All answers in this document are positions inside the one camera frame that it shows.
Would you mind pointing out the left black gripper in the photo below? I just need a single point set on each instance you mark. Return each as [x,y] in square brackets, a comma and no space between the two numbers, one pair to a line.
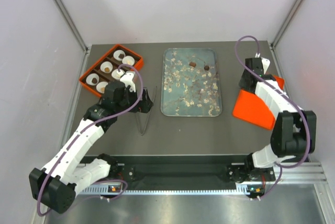
[143,106]

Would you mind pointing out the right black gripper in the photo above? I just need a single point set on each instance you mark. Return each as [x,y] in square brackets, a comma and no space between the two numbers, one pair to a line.
[242,84]

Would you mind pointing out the metal tongs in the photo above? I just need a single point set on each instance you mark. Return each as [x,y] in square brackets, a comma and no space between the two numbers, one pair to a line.
[142,120]

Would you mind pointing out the orange box lid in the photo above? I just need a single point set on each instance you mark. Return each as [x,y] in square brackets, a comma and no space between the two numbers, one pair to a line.
[261,111]

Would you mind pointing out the orange chocolate box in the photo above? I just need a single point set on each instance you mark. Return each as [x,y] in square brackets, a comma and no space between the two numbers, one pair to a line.
[108,56]

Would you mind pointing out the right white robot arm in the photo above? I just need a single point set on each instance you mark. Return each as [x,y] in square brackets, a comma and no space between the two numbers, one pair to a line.
[293,136]

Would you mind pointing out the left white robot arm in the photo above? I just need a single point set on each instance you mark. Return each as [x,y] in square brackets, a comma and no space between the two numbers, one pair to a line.
[59,182]

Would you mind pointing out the floral blue tray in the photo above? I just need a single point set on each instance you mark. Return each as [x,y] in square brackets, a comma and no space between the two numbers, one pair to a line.
[190,91]

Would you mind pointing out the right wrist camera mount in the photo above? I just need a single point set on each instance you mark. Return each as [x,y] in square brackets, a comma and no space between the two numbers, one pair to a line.
[258,64]

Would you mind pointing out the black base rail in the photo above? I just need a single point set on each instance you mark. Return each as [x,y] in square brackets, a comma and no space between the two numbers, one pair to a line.
[177,172]

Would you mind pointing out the grey cable duct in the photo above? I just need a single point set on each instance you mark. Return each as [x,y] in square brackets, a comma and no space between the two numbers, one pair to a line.
[107,189]

